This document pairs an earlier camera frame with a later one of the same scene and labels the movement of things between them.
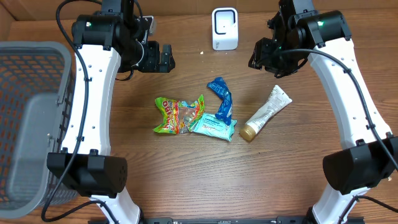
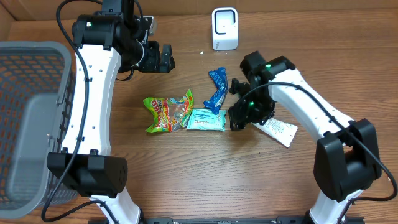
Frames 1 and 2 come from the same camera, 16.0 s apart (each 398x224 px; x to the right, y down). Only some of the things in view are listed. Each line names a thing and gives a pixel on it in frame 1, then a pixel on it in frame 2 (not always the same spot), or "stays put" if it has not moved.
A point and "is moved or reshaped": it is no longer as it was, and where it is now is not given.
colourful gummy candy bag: (179, 114) is moved or reshaped
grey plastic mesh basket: (38, 113) stays put
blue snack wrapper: (220, 88) → (219, 78)
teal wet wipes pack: (208, 124) is moved or reshaped
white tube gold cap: (279, 99) is moved or reshaped
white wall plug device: (224, 28) stays put
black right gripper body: (279, 55) → (257, 106)
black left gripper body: (150, 61) stays put
